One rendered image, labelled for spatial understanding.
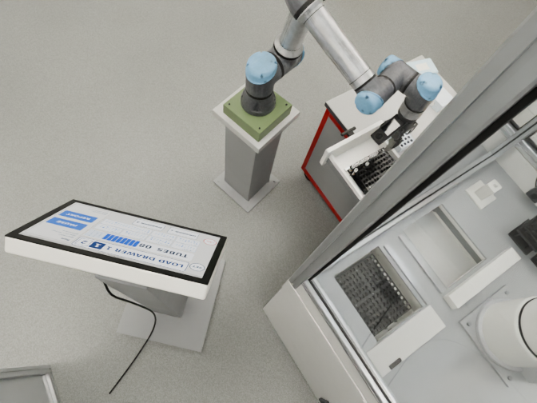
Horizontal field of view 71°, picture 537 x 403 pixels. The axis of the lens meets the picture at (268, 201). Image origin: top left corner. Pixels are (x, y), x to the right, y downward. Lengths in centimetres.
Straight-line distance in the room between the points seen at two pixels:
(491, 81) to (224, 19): 290
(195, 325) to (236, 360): 29
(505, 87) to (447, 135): 9
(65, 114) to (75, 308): 123
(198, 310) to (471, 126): 188
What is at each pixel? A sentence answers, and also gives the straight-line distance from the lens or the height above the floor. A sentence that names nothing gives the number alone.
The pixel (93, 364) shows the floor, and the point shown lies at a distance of 225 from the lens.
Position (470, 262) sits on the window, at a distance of 53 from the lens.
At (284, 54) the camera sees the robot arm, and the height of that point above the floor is 106.
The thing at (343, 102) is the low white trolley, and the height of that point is 76.
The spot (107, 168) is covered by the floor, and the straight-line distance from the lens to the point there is 251.
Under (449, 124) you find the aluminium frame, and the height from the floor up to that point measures 187.
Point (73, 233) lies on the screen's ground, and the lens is 114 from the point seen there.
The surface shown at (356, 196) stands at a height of 87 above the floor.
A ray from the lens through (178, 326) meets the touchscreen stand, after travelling 213.
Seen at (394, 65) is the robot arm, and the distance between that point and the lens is 127.
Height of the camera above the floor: 216
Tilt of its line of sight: 67 degrees down
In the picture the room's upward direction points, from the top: 17 degrees clockwise
